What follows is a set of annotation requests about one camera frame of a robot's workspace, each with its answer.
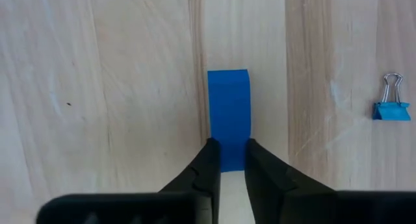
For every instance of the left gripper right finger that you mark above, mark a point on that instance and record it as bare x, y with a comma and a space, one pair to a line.
266, 178

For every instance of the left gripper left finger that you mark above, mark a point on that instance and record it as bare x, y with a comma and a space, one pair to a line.
208, 172

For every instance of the small blue binder clip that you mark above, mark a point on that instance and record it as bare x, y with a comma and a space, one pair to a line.
391, 112

